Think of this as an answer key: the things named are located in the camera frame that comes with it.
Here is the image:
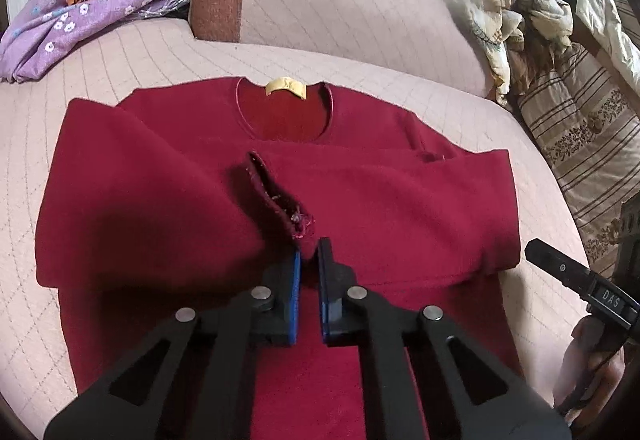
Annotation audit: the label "purple floral cloth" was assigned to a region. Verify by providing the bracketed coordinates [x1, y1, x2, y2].
[1, 0, 143, 82]

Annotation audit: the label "white cloth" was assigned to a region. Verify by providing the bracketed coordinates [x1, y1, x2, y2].
[575, 0, 639, 96]

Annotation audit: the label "dark red knit sweater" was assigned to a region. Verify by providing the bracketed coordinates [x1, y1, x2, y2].
[36, 77, 521, 439]

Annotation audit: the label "right human hand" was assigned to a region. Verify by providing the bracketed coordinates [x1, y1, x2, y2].
[552, 315, 626, 428]

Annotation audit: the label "clear plastic bag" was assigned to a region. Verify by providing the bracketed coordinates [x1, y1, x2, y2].
[126, 0, 191, 20]

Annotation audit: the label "beige floral crumpled cloth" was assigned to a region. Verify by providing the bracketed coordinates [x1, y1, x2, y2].
[445, 0, 574, 109]

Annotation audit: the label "pink quilted rolled blanket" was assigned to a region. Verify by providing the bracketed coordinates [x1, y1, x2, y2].
[189, 0, 492, 97]

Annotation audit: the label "brown striped patterned quilt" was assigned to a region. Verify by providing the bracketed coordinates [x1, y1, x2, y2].
[518, 43, 639, 277]

